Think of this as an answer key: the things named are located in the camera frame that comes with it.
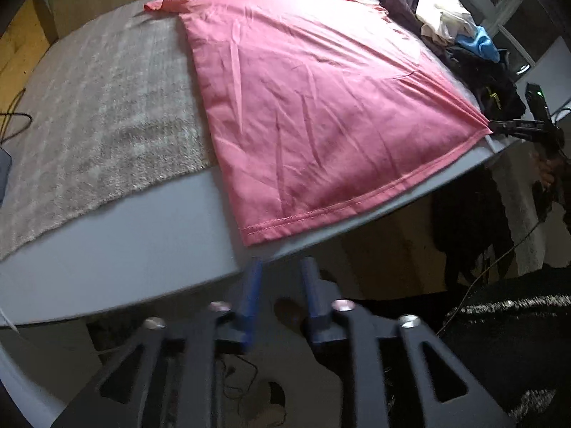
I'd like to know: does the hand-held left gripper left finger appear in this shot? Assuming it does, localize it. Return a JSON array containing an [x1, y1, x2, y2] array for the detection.
[[51, 259, 264, 428]]

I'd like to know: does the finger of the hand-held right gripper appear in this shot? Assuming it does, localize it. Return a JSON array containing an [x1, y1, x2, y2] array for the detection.
[[488, 119, 538, 131], [493, 128, 538, 142]]

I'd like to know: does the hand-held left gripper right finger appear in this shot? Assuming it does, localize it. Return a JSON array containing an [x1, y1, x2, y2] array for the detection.
[[300, 258, 514, 428]]

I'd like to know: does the pink t-shirt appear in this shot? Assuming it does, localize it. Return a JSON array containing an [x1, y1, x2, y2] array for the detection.
[[143, 0, 494, 247]]

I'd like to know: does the pile of clothes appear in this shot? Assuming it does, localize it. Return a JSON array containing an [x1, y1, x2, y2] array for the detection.
[[428, 0, 571, 81]]

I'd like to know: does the person's right hand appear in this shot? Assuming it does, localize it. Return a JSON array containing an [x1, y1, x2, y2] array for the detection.
[[532, 149, 558, 193]]

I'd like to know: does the black garment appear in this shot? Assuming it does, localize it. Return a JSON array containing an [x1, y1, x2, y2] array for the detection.
[[439, 45, 527, 121]]

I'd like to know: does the blue garment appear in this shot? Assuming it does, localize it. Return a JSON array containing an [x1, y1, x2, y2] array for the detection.
[[455, 24, 501, 64]]

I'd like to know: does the beige garment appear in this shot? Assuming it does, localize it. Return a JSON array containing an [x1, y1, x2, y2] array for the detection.
[[419, 22, 451, 47]]

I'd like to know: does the white garment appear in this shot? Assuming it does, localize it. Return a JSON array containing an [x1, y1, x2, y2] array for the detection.
[[415, 0, 476, 41]]

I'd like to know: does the black sparkly sweater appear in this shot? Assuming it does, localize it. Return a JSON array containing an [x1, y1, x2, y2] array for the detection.
[[441, 294, 571, 428]]

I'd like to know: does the plaid beige blanket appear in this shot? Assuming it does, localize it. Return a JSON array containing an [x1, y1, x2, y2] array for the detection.
[[0, 0, 487, 261]]

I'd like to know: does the pine wood panel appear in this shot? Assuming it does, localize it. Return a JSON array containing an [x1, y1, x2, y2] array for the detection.
[[0, 0, 59, 112]]

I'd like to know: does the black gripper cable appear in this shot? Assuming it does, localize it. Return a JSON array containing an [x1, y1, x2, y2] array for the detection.
[[435, 214, 542, 337]]

